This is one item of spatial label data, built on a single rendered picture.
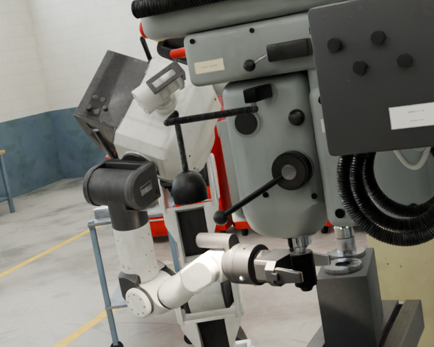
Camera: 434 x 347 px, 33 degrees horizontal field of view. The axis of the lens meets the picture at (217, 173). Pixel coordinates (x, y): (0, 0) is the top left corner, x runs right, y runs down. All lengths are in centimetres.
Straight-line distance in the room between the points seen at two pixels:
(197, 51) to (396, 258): 210
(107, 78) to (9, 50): 1074
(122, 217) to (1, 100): 1053
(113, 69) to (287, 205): 68
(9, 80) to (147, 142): 1074
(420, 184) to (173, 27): 53
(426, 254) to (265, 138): 200
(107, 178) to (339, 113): 83
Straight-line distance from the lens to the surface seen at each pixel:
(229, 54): 136
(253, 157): 140
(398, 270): 335
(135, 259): 180
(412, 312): 200
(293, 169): 134
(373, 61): 103
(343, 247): 185
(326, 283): 174
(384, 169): 131
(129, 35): 1207
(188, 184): 149
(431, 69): 101
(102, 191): 176
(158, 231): 708
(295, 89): 135
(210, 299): 217
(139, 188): 173
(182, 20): 139
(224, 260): 160
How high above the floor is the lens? 169
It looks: 9 degrees down
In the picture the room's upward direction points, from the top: 10 degrees counter-clockwise
